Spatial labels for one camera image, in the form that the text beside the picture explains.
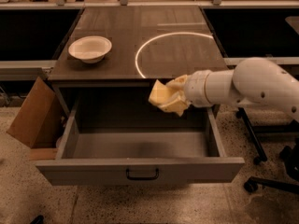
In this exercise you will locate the grey cabinet with wooden top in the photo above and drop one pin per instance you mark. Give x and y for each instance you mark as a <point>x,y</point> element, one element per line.
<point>148,43</point>

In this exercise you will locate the yellow sponge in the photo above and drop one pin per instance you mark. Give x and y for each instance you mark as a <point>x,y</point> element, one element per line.
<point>160,93</point>

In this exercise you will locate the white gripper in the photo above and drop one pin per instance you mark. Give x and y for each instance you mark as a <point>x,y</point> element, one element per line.
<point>195,89</point>

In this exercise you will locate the brown cardboard box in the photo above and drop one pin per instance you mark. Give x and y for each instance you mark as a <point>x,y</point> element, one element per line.
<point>39,121</point>

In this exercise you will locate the black drawer handle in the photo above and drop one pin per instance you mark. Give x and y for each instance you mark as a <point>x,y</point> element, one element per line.
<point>142,175</point>

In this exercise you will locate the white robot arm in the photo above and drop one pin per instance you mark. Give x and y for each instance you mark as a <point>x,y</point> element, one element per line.
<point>253,82</point>

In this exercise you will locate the white bowl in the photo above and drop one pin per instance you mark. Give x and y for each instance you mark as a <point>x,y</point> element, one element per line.
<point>90,49</point>

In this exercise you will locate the grey open drawer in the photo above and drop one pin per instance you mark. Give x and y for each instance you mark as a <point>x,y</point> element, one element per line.
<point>110,130</point>

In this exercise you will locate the black stand leg with caster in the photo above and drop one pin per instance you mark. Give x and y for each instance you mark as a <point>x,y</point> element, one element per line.
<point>261,156</point>

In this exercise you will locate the black office chair base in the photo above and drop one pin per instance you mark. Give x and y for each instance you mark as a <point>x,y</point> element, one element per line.
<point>287,179</point>

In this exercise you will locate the grey metal rail left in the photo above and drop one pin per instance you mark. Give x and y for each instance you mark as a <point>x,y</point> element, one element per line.
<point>25,70</point>

